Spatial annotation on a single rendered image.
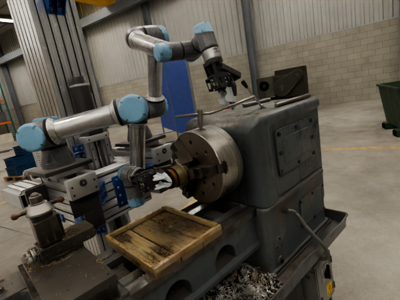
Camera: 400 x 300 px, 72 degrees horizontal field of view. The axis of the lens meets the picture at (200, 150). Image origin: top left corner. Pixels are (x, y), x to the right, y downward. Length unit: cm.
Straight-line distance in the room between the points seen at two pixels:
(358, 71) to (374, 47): 83
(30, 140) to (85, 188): 29
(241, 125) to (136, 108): 43
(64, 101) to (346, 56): 1013
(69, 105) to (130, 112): 56
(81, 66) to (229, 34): 1078
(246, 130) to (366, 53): 1000
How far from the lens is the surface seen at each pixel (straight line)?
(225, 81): 113
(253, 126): 109
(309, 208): 154
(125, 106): 116
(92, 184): 134
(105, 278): 82
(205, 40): 116
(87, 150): 160
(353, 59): 1101
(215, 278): 113
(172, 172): 105
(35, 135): 127
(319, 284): 167
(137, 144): 134
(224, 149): 106
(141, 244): 108
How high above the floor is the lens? 140
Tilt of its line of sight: 13 degrees down
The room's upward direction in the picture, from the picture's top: 10 degrees counter-clockwise
